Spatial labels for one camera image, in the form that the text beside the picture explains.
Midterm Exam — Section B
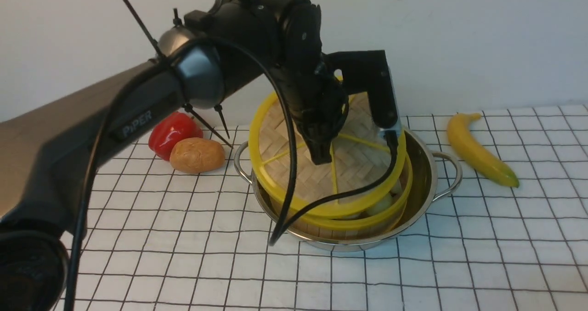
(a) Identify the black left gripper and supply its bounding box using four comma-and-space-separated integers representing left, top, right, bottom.
281, 58, 349, 166

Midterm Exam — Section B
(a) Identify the woven bamboo steamer lid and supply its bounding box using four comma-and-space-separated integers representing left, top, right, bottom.
248, 93, 407, 219

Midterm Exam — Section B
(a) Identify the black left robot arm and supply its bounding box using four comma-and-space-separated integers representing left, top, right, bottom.
1, 0, 347, 311

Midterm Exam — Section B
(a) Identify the stainless steel pot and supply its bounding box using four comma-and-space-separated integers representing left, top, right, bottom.
233, 127, 463, 252

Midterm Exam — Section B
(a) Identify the brown potato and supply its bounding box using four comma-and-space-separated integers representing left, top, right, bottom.
170, 137, 225, 174

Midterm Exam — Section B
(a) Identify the yellow banana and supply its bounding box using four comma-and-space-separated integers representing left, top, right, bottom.
447, 113, 520, 188

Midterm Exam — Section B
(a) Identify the red bell pepper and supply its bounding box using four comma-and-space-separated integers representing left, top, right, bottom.
148, 112, 204, 162

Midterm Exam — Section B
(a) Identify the white black grid tablecloth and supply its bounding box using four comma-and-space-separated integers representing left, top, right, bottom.
75, 104, 588, 311

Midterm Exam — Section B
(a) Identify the black left camera cable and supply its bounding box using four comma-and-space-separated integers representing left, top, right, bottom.
63, 35, 399, 311

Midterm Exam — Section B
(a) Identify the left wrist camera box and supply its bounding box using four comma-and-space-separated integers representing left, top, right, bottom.
326, 50, 402, 139

